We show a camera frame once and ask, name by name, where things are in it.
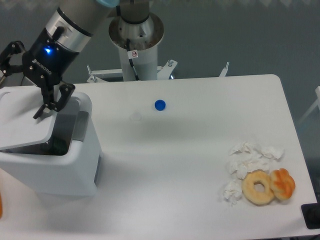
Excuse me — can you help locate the white trash can body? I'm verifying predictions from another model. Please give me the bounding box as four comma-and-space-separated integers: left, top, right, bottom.
0, 92, 102, 196

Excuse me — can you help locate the crumpled white tissue middle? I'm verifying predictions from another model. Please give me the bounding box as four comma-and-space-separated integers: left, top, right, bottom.
226, 141, 270, 180

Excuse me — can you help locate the crumpled white tissue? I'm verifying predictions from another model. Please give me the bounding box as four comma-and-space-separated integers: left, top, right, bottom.
261, 146, 285, 161
226, 141, 270, 180
223, 179, 243, 206

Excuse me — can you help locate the white bracket behind table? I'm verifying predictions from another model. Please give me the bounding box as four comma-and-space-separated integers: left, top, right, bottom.
86, 59, 231, 84

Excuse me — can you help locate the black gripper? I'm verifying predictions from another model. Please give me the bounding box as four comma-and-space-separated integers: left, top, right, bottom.
0, 26, 78, 119

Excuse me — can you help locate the orange object at left edge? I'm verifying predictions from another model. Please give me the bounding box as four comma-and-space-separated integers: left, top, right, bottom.
0, 193, 3, 219

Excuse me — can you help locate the green bottle in trash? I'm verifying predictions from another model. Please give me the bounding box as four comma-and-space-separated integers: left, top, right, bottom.
44, 136, 68, 156

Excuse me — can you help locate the crumpled white tissue top right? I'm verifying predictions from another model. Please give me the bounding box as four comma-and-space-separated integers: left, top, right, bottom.
261, 146, 285, 161

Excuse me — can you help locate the white trash can lid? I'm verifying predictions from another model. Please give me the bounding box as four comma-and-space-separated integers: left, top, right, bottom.
0, 86, 57, 150

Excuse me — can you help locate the orange twisted pastry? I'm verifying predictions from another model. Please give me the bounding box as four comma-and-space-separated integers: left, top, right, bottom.
269, 168, 296, 201

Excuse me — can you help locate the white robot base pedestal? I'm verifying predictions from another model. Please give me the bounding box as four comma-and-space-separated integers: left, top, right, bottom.
109, 13, 164, 82

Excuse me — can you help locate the plain ring donut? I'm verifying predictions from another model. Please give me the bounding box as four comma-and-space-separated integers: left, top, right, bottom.
241, 170, 275, 206

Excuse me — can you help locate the white frame at right edge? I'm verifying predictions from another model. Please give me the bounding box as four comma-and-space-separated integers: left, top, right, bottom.
298, 86, 320, 125

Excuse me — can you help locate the blue bottle cap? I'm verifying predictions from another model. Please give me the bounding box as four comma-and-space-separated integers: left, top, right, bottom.
154, 99, 166, 111

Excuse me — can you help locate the crumpled white tissue bottom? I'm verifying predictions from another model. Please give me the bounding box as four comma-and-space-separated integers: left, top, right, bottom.
223, 179, 243, 206

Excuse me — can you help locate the black device at table edge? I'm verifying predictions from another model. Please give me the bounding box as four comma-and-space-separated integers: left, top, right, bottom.
301, 203, 320, 230

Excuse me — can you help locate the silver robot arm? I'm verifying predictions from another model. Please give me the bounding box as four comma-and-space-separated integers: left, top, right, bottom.
0, 0, 155, 119

